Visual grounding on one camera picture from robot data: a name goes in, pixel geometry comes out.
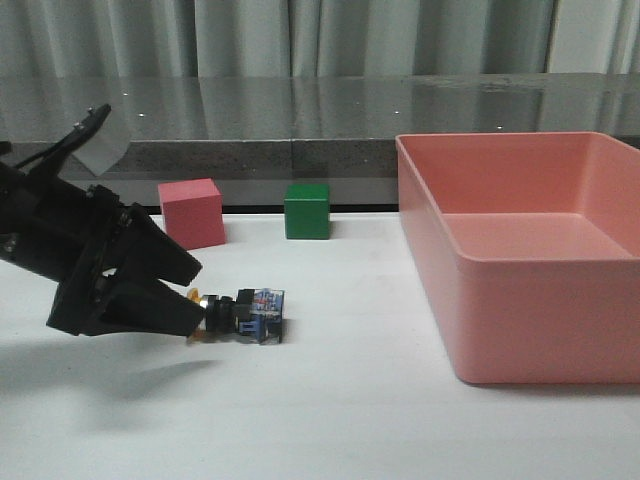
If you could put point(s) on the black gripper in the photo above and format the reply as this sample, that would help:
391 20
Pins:
63 233

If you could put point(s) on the yellow push button switch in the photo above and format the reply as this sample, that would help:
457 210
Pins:
254 314

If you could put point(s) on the pink cube middle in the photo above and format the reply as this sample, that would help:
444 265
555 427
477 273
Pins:
192 213

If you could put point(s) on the green cube right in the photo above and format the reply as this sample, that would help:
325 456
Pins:
307 212

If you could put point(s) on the grey stone counter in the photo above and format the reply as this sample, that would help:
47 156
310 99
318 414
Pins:
255 136

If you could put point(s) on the grey curtain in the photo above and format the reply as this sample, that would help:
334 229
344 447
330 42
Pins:
316 38

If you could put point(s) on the pink plastic bin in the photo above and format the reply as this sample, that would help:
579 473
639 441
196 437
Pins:
527 246

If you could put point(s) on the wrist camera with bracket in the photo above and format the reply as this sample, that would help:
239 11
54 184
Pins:
98 142

